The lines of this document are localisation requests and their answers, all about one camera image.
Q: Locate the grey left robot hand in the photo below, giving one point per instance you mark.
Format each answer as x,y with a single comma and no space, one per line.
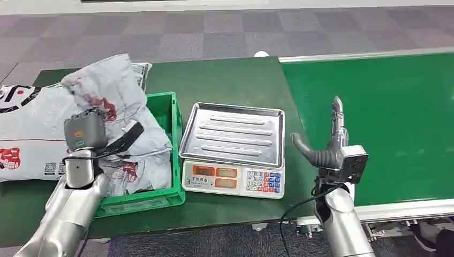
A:
85,129

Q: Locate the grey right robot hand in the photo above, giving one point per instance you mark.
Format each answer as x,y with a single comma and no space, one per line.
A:
324,158

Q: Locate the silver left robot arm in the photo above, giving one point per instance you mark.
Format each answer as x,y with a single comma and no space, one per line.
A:
71,212

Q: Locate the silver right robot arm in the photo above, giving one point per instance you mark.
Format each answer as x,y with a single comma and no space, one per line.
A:
340,227

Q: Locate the large white mailer parcel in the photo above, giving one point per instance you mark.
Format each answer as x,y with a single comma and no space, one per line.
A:
32,124

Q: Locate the green plastic crate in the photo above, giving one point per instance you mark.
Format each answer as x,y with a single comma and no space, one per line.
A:
165,113

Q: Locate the white table foot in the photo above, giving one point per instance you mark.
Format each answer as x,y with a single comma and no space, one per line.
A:
259,227

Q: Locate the green conveyor belt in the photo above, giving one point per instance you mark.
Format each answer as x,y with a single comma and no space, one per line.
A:
408,106

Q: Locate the white electronic scale steel tray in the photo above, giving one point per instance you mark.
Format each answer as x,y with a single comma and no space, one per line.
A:
227,181

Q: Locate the white round cap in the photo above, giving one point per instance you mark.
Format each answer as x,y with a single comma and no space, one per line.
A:
261,54

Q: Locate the black robot foot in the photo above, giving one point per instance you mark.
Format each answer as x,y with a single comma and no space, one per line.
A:
443,241

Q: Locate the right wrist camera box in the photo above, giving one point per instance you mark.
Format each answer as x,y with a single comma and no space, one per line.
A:
354,165

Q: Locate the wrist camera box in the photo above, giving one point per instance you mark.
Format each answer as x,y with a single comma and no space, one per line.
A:
354,165
127,138

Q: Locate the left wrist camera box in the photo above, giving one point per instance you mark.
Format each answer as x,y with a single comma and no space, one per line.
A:
127,138

